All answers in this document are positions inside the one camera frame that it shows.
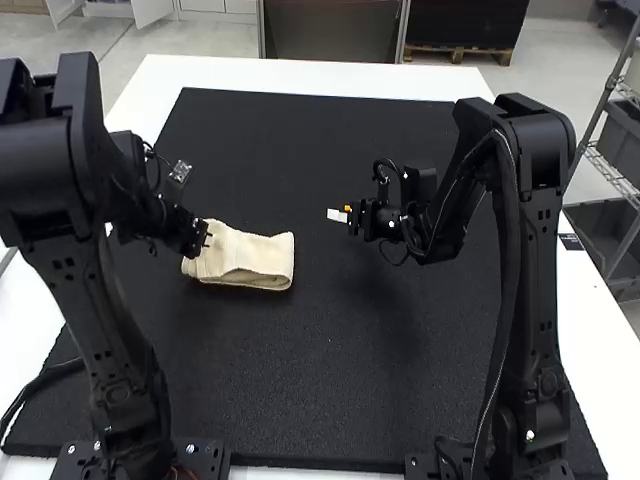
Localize dark metal cabinet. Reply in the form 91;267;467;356
259;0;409;64

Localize pale towel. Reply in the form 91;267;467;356
180;217;296;292

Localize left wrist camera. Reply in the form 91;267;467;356
166;158;195;187

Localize white cupboard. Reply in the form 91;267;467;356
44;0;259;30

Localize grey crate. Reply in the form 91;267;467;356
562;199;640;302
597;99;640;174

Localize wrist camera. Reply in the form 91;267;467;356
401;167;439;204
166;158;195;187

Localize black mat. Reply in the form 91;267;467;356
2;87;609;476

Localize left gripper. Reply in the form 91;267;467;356
174;212;217;261

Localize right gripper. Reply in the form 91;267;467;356
326;197;404;244

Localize wooden pallet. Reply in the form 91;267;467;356
403;43;515;67

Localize metal wire shelf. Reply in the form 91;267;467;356
574;29;640;201

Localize black cable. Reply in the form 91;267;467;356
0;359;84;446
472;128;524;451
371;158;401;187
377;238;419;266

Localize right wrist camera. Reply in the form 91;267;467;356
401;167;439;204

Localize black stacked panels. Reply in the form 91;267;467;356
404;0;531;49

